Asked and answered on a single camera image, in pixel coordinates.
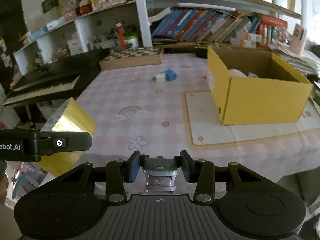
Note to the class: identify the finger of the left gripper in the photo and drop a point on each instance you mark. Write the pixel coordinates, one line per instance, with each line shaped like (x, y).
(56, 142)

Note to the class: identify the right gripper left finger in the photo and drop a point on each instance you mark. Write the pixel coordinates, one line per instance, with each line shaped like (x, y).
(119, 172)

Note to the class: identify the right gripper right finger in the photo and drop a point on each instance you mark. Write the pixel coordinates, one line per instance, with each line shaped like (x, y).
(202, 173)

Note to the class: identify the blue object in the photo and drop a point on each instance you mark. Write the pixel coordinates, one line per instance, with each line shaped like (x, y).
(170, 75)

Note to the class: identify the white power adapter plug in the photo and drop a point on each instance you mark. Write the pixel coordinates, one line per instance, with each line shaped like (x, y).
(159, 78)

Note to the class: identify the pink plush pig toy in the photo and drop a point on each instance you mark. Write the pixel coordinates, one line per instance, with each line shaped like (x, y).
(236, 73)

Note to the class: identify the small white staples box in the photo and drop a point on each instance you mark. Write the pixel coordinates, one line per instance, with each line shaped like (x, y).
(252, 75)

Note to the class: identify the white desk mat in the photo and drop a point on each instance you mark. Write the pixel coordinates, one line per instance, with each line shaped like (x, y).
(204, 130)

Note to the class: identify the pink checkered tablecloth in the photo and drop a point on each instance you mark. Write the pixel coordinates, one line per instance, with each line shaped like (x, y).
(133, 112)

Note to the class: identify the black Yamaha keyboard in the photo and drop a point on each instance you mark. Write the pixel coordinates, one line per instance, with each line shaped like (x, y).
(63, 79)

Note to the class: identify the yellow cardboard box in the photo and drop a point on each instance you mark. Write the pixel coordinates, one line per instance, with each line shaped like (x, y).
(278, 95)

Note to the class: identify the wooden chessboard box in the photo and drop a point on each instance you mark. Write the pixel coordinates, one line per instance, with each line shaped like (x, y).
(132, 58)

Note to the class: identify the orange bottle white cap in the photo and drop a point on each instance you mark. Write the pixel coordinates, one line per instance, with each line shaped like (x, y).
(120, 34)

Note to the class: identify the white green lid jar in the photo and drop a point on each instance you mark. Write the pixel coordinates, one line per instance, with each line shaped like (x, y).
(131, 41)

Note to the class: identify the orange blue medicine boxes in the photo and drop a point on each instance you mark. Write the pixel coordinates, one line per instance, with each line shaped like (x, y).
(245, 39)

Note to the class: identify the row of leaning books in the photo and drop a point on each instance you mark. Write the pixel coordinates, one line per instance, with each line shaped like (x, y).
(198, 25)

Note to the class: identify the stack of papers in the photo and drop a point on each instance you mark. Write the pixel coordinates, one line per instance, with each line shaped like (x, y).
(307, 62)

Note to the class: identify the white bookshelf unit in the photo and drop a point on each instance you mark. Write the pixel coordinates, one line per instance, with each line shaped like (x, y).
(135, 12)

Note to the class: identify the red boxed book set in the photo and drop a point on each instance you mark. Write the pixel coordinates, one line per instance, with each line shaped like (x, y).
(271, 29)

